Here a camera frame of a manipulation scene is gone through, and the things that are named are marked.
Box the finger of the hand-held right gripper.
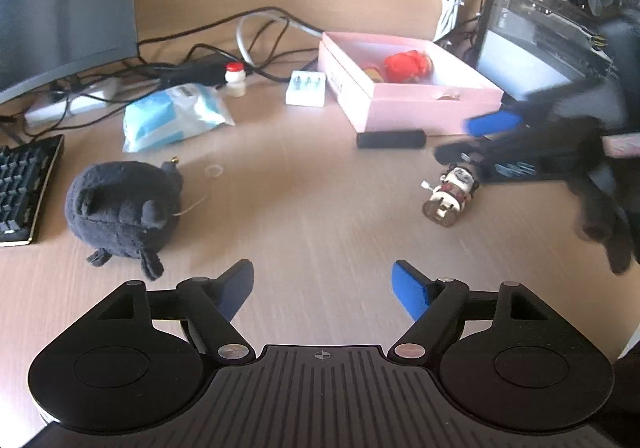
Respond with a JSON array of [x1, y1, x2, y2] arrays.
[[465, 110, 524, 137], [433, 135, 507, 166]]

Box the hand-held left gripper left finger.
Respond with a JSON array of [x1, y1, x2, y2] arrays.
[[94, 258, 257, 364]]

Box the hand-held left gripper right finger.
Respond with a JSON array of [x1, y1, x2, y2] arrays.
[[388, 259, 549, 367]]

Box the red white wind-up toy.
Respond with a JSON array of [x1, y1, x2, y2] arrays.
[[420, 165, 481, 228]]

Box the pink cardboard box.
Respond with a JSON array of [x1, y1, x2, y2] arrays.
[[318, 31, 505, 135]]

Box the red daruma keychain toy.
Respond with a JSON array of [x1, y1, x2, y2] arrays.
[[384, 50, 435, 83]]

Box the black plush toy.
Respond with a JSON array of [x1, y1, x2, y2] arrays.
[[66, 158, 186, 279]]

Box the blue white wet wipes packet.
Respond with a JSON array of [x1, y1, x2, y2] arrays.
[[122, 82, 236, 154]]

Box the wooden desktop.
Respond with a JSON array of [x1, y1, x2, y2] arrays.
[[0, 18, 640, 434]]

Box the person's right hand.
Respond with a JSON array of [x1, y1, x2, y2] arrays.
[[570, 163, 640, 276]]

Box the black foam cylinder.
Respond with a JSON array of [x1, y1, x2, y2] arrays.
[[356, 129, 427, 149]]

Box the white tray of bits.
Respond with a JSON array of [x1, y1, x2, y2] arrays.
[[285, 70, 327, 107]]

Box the small white bottle red cap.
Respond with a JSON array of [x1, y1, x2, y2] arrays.
[[223, 62, 249, 98]]

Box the black power adapter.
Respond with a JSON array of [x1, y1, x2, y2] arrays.
[[160, 59, 226, 86]]

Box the black keyboard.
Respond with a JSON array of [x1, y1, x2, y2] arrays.
[[0, 134, 66, 247]]

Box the white power strip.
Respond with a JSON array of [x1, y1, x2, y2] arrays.
[[24, 78, 121, 127]]

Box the dark clothing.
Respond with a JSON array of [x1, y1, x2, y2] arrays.
[[614, 342, 640, 448]]

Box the computer monitor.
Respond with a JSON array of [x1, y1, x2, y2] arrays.
[[0, 0, 140, 105]]

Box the grey cable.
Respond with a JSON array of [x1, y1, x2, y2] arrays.
[[236, 11, 326, 68]]

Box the black cables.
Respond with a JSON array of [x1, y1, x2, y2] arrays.
[[0, 6, 322, 139]]

